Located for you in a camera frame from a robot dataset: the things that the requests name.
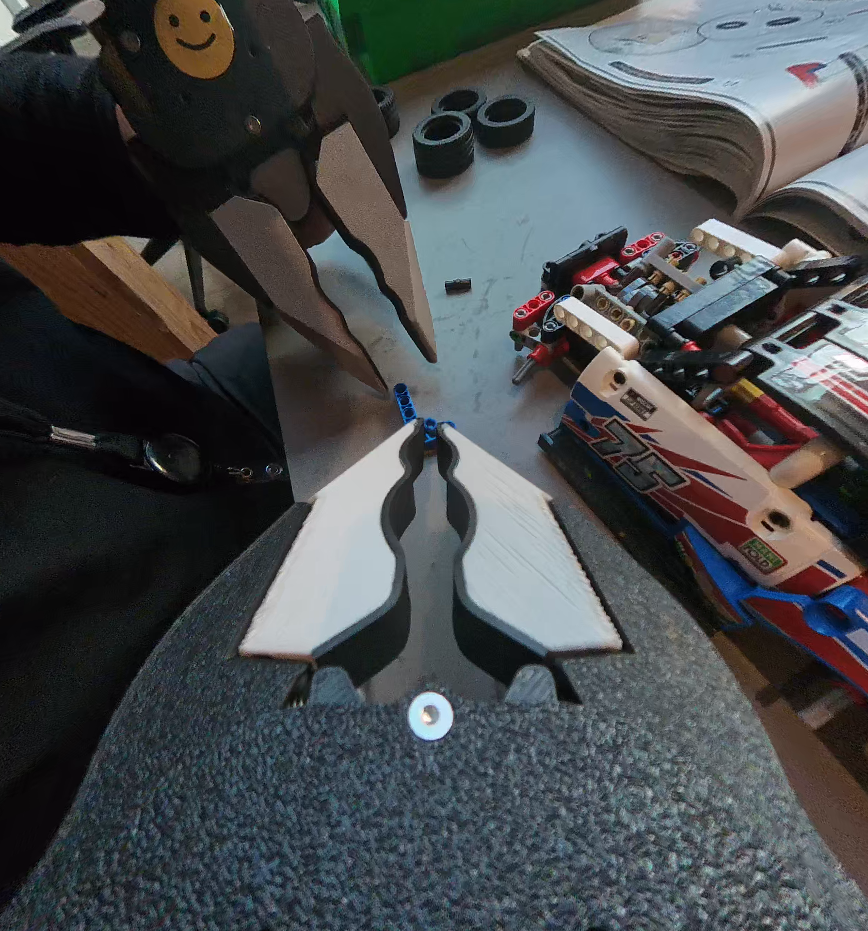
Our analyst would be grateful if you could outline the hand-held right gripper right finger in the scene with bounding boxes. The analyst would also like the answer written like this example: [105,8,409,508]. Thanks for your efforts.
[436,423,626,686]

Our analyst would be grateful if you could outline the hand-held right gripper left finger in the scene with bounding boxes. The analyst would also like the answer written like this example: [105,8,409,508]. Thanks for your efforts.
[238,419,426,685]

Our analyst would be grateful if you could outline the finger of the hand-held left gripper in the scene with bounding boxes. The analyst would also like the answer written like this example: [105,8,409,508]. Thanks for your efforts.
[316,122,440,365]
[210,196,391,394]

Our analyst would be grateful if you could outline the toy brick race car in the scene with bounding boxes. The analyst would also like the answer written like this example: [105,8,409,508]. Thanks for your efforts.
[510,218,868,736]

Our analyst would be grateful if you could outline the blue angled brick beam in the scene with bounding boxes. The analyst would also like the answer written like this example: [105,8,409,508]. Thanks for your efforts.
[392,383,435,430]

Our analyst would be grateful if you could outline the person's dark trousers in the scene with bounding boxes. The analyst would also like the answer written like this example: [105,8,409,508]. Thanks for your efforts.
[165,323,293,503]

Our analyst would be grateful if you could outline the wooden panel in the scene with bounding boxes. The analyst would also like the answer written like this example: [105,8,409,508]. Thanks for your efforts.
[0,236,218,365]

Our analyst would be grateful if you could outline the green plastic bin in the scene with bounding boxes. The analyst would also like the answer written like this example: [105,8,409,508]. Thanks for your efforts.
[339,0,639,87]

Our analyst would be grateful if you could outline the round black badge reel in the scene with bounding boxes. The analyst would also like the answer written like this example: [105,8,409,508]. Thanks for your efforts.
[143,434,204,484]

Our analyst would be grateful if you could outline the person's black jacket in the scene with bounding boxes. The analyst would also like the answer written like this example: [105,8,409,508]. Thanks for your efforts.
[0,233,293,931]

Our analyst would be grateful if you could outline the open building instruction booklet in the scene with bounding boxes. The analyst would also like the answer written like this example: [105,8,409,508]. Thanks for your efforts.
[517,0,868,252]

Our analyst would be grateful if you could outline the black lanyard strap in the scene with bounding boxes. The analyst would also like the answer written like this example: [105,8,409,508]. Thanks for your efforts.
[0,382,289,484]

